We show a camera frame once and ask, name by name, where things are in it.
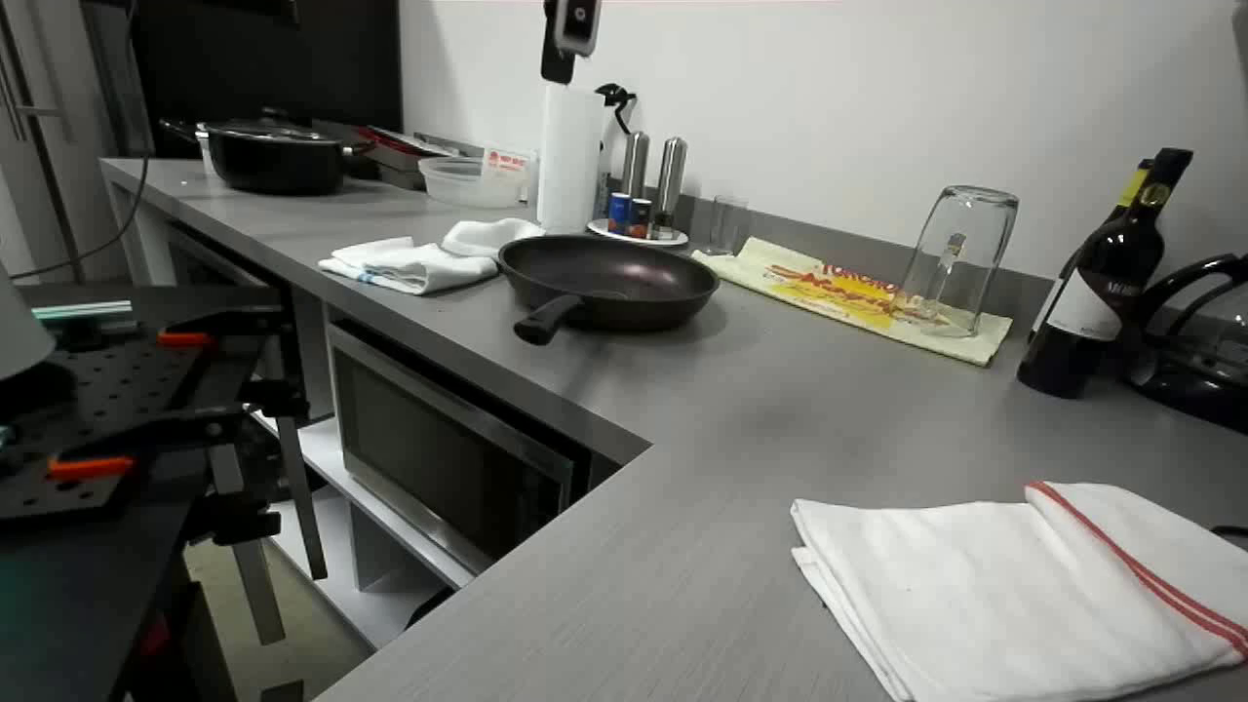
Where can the white paper towel roll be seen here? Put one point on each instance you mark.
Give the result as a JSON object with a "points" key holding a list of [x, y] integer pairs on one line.
{"points": [[565, 159]]}

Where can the black perforated workbench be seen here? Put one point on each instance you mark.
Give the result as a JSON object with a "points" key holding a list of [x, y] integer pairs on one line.
{"points": [[91, 431]]}

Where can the dark nonstick frying pan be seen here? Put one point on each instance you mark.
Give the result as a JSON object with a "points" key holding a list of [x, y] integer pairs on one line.
{"points": [[607, 278]]}

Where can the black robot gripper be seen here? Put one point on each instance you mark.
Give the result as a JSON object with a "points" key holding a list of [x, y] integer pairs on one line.
{"points": [[573, 26]]}

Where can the clear upturned drinking glass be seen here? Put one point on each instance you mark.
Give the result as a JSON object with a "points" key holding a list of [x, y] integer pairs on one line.
{"points": [[959, 258]]}

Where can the yellow printed place mat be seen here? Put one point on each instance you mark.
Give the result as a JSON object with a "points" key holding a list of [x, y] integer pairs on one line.
{"points": [[830, 293]]}

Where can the white plastic food container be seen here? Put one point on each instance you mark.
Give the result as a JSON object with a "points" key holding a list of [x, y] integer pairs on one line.
{"points": [[474, 176]]}

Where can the tall steel grinder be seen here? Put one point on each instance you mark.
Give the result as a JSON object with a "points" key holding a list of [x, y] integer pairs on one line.
{"points": [[672, 176], [634, 159]]}

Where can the small dark red jar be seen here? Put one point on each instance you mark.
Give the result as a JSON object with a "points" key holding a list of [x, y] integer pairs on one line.
{"points": [[641, 217]]}

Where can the black cooking pot with lid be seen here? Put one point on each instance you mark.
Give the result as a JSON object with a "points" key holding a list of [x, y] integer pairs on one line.
{"points": [[278, 156]]}

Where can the folded red striped white towel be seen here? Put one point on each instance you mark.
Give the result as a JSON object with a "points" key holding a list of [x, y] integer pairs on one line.
{"points": [[1016, 587]]}

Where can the dark wine bottle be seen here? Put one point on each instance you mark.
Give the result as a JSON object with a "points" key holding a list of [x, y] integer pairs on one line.
{"points": [[1094, 293]]}

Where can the black electric kettle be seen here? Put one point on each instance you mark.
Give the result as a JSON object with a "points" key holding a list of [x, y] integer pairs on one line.
{"points": [[1191, 352]]}

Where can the small round white tray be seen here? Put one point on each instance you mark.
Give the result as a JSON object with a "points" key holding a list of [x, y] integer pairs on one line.
{"points": [[658, 234]]}

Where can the silver built-in microwave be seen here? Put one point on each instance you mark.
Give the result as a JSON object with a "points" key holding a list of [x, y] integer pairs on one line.
{"points": [[443, 452]]}

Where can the small blue jar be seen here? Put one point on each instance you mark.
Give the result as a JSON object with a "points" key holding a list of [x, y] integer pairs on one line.
{"points": [[619, 210]]}

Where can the dark glass panel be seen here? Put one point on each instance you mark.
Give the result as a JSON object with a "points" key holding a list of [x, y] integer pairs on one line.
{"points": [[258, 59]]}

